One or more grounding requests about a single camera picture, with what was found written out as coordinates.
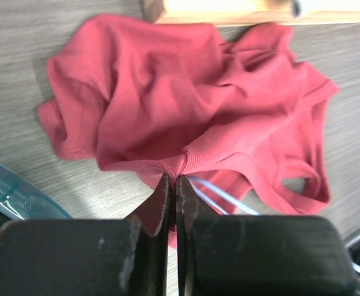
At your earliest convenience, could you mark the light blue hanger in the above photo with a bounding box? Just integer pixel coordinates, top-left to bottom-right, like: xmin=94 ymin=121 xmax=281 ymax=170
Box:
xmin=189 ymin=176 xmax=357 ymax=245

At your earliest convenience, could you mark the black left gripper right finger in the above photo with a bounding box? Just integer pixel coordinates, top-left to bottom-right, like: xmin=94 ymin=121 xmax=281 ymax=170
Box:
xmin=176 ymin=176 xmax=357 ymax=295

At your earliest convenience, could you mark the red tank top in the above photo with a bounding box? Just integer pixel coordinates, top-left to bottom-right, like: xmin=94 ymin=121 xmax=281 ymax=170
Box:
xmin=38 ymin=14 xmax=341 ymax=249

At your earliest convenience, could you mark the teal plastic laundry basin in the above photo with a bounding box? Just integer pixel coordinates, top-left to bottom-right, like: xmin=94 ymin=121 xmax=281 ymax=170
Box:
xmin=0 ymin=165 xmax=72 ymax=220

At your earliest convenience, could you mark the wooden clothes rack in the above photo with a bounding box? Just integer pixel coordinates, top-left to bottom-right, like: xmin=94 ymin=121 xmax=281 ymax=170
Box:
xmin=141 ymin=0 xmax=360 ymax=26

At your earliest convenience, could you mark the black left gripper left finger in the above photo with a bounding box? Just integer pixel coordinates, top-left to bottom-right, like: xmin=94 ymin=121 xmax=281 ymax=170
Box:
xmin=0 ymin=175 xmax=171 ymax=295

